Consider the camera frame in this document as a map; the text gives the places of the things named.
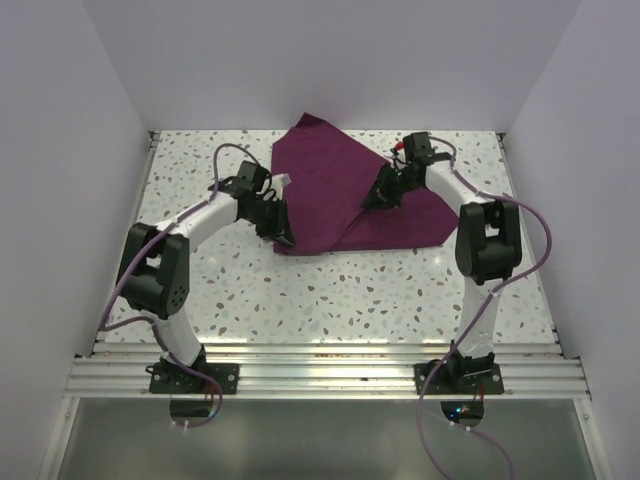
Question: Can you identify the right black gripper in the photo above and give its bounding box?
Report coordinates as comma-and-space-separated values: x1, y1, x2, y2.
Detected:
362, 162, 422, 211

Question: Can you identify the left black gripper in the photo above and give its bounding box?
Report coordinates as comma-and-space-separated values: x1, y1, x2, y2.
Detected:
243, 195, 295, 246

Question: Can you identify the purple cloth mat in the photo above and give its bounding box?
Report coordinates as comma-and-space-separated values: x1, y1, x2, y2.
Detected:
271, 113, 458, 256

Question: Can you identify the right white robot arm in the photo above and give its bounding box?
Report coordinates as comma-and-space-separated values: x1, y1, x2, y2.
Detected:
361, 132, 522, 394

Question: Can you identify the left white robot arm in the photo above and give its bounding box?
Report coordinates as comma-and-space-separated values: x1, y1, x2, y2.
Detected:
101, 161, 295, 393

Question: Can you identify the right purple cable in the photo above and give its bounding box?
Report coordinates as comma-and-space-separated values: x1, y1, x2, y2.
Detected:
414, 133, 555, 480

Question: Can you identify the purple cable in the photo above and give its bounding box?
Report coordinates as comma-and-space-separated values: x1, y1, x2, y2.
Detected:
414, 133, 555, 480
98, 143, 259, 431

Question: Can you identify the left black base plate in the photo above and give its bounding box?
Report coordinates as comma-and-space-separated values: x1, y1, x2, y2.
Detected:
145, 357, 240, 395

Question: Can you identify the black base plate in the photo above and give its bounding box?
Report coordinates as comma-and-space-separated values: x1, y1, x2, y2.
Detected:
145, 357, 240, 395
413, 353, 505, 395

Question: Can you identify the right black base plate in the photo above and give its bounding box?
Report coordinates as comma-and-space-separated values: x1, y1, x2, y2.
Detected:
413, 353, 505, 395

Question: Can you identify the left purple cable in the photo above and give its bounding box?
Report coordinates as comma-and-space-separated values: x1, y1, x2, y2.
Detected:
98, 143, 259, 431

